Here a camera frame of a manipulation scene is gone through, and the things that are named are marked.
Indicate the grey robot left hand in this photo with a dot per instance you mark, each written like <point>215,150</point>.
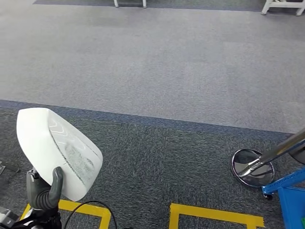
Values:
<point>35,185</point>

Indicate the white curved plastic car panel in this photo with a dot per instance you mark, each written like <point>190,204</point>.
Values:
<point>40,142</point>

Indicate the blue metal shelf rack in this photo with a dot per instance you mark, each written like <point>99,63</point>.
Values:
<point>291,205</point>

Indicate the yellow floor tape square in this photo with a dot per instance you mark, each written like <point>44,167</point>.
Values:
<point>214,215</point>
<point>78,209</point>

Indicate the white table legs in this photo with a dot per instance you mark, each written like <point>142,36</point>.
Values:
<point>116,3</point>

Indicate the chrome stanchion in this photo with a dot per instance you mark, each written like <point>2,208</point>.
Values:
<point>252,172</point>

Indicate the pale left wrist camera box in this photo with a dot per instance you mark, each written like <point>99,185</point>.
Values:
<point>8,215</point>

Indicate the white frame table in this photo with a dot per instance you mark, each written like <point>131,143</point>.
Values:
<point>281,4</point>

